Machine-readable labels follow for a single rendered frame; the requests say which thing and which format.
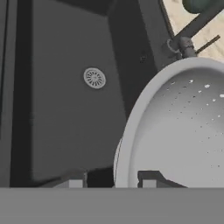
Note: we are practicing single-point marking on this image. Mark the grey metal colander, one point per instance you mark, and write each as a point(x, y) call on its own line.
point(178, 128)

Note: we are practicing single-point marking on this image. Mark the dark green round object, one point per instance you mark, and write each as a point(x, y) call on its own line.
point(201, 5)

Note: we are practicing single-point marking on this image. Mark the round metal sink drain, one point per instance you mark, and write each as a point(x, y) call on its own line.
point(94, 78)

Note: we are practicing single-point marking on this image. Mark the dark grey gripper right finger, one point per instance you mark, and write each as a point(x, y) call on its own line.
point(149, 178)

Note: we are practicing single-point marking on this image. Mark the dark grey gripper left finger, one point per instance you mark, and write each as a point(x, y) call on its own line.
point(76, 180)

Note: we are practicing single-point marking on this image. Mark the dark grey sink faucet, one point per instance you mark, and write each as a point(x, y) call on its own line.
point(189, 32)

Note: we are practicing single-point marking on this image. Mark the dark grey sink basin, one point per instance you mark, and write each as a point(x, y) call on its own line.
point(70, 87)

